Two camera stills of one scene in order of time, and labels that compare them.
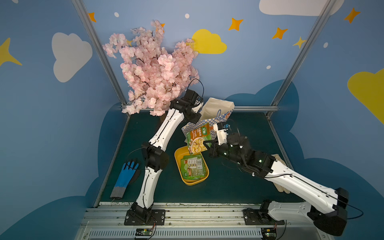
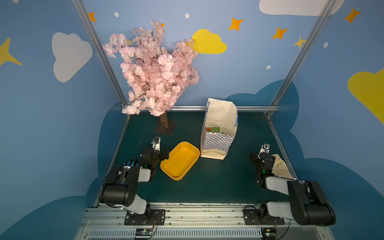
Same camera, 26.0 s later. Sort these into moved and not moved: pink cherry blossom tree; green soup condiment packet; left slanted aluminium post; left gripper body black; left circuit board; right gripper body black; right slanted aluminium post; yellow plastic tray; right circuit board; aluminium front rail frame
Moved: right gripper body black; green soup condiment packet; yellow plastic tray; left gripper body black
Not moved: left circuit board; aluminium front rail frame; right circuit board; pink cherry blossom tree; left slanted aluminium post; right slanted aluminium post
